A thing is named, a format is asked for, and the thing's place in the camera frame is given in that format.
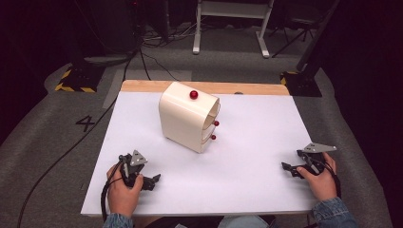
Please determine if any cream drawer with red knob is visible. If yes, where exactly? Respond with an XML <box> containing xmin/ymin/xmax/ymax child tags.
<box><xmin>201</xmin><ymin>124</ymin><xmax>219</xmax><ymax>145</ymax></box>
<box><xmin>202</xmin><ymin>100</ymin><xmax>221</xmax><ymax>131</ymax></box>

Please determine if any white table board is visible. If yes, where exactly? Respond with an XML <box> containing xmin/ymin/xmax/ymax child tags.
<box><xmin>80</xmin><ymin>90</ymin><xmax>321</xmax><ymax>218</ymax></box>

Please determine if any person's right hand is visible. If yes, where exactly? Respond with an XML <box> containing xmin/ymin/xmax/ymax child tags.
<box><xmin>296</xmin><ymin>151</ymin><xmax>338</xmax><ymax>202</ymax></box>

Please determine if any thin black floor cable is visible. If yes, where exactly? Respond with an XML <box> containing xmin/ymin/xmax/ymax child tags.
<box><xmin>139</xmin><ymin>50</ymin><xmax>181</xmax><ymax>82</ymax></box>

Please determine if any cream drawer cabinet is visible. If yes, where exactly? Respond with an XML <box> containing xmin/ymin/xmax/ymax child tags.
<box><xmin>158</xmin><ymin>81</ymin><xmax>221</xmax><ymax>154</ymax></box>

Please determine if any white metal table frame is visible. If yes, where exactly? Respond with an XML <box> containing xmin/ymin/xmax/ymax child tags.
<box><xmin>192</xmin><ymin>0</ymin><xmax>276</xmax><ymax>59</ymax></box>

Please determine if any person's left hand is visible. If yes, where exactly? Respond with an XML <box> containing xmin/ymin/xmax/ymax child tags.
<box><xmin>106</xmin><ymin>163</ymin><xmax>144</xmax><ymax>219</ymax></box>

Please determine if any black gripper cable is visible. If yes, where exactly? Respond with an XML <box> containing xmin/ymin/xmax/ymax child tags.
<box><xmin>322</xmin><ymin>161</ymin><xmax>343</xmax><ymax>200</ymax></box>
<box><xmin>100</xmin><ymin>161</ymin><xmax>125</xmax><ymax>222</ymax></box>

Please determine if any bundle of floor cables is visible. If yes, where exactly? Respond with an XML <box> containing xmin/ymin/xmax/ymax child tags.
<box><xmin>141</xmin><ymin>23</ymin><xmax>198</xmax><ymax>49</ymax></box>

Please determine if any long black floor cable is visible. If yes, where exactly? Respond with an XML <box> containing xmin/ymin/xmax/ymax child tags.
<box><xmin>16</xmin><ymin>47</ymin><xmax>142</xmax><ymax>228</ymax></box>

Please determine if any black tripod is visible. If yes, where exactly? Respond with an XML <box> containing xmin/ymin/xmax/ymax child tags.
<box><xmin>269</xmin><ymin>10</ymin><xmax>319</xmax><ymax>59</ymax></box>

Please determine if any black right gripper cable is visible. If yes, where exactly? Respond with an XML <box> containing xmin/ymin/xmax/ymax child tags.
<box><xmin>322</xmin><ymin>161</ymin><xmax>343</xmax><ymax>200</ymax></box>

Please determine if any black stand with striped base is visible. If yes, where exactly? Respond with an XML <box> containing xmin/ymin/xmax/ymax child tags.
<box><xmin>279</xmin><ymin>0</ymin><xmax>342</xmax><ymax>98</ymax></box>
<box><xmin>54</xmin><ymin>0</ymin><xmax>106</xmax><ymax>94</ymax></box>

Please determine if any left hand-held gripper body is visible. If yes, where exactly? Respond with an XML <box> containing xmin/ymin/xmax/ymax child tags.
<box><xmin>118</xmin><ymin>149</ymin><xmax>149</xmax><ymax>188</ymax></box>

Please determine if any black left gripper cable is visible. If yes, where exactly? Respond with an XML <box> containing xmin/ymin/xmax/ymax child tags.
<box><xmin>100</xmin><ymin>161</ymin><xmax>125</xmax><ymax>222</ymax></box>

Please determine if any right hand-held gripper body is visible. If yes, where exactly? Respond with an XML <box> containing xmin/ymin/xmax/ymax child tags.
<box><xmin>297</xmin><ymin>142</ymin><xmax>337</xmax><ymax>175</ymax></box>

